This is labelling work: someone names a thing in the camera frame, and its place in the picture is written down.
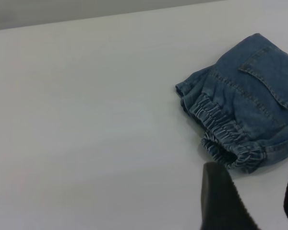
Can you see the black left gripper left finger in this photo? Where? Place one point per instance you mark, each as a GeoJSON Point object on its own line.
{"type": "Point", "coordinates": [218, 203]}

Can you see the blue denim pants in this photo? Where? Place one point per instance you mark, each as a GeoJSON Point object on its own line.
{"type": "Point", "coordinates": [242, 107]}

